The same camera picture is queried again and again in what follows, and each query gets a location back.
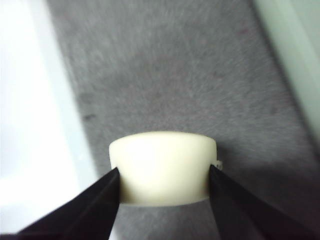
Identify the green breakfast machine base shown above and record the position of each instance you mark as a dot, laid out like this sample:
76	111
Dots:
295	37

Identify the smooth white steamed bun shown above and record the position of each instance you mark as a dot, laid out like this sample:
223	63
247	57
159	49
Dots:
162	170

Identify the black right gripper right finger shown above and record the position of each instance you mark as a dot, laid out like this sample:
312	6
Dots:
250	217

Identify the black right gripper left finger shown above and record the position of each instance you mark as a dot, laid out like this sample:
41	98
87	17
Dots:
82	212

